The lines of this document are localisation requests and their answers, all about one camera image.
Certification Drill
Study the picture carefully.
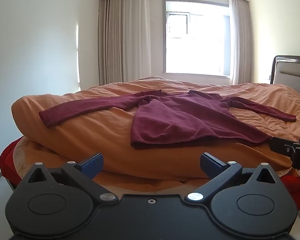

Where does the dark-framed padded headboard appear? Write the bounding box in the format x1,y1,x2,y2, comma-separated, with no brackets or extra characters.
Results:
269,55,300,85

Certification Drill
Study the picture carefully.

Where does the red blanket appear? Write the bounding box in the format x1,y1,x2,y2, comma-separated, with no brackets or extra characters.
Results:
0,136,300,212

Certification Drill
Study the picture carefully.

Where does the window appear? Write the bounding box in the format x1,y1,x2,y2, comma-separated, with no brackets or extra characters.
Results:
162,0,232,77

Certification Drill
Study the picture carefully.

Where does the wide beige curtain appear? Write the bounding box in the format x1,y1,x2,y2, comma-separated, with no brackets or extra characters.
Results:
98,0,166,86

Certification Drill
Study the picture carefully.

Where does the orange duvet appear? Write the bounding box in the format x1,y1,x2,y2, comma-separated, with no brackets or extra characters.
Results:
11,76,300,182

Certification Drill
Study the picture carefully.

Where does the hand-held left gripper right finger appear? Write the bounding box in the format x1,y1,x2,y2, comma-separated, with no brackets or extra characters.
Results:
185,152,280,203

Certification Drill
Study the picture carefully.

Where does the maroon long-sleeve shirt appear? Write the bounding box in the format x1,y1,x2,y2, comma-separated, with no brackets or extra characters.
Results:
39,89,297,150

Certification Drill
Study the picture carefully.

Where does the narrow beige curtain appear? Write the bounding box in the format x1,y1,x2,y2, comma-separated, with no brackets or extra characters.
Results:
227,0,254,85

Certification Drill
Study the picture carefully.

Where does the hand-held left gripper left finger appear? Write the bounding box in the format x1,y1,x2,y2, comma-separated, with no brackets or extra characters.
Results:
24,152,118,203

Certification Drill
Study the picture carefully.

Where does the patterned beige bed sheet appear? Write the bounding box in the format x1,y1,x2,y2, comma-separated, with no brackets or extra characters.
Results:
14,137,42,179

